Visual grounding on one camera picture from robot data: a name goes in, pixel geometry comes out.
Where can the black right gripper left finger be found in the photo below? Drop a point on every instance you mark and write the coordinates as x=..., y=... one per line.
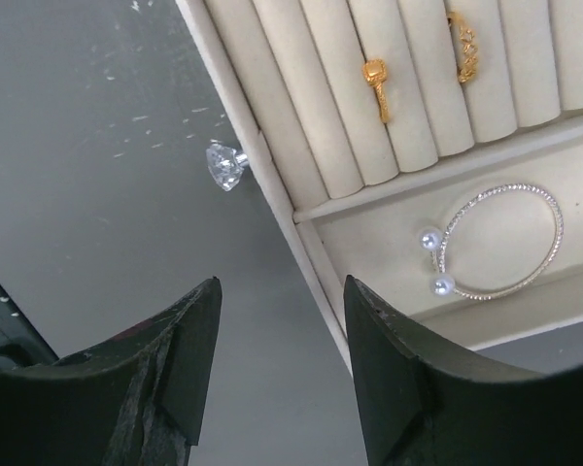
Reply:
x=137, y=398

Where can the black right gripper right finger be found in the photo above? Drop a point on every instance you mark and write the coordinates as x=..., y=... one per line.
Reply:
x=424, y=400

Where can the beige velvet jewelry tray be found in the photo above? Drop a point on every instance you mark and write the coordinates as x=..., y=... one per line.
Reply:
x=432, y=149

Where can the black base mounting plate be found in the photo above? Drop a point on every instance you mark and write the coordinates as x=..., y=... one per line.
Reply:
x=21, y=345

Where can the crystal tray knob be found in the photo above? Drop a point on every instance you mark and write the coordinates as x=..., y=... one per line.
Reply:
x=226, y=165

